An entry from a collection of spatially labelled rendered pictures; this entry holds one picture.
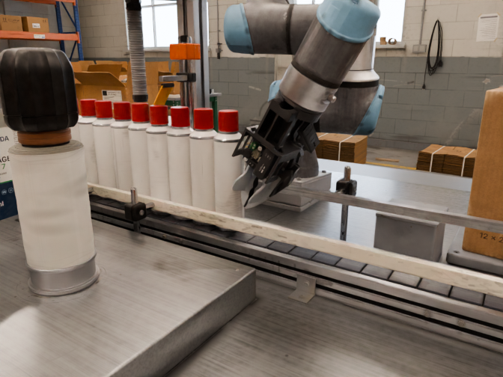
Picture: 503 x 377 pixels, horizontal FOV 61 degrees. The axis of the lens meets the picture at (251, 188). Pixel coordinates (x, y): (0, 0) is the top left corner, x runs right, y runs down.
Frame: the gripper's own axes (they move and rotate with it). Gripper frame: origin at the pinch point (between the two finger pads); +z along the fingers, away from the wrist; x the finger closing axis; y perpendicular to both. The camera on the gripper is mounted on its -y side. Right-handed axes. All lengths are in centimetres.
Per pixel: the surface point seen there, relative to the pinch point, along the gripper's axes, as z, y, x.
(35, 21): 274, -400, -650
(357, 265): -5.4, 2.9, 20.4
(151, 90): 71, -127, -135
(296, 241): -3.0, 4.8, 11.5
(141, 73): -0.6, -8.9, -39.5
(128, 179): 14.3, 1.7, -24.6
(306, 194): -6.4, -2.6, 7.0
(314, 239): -5.3, 4.8, 13.5
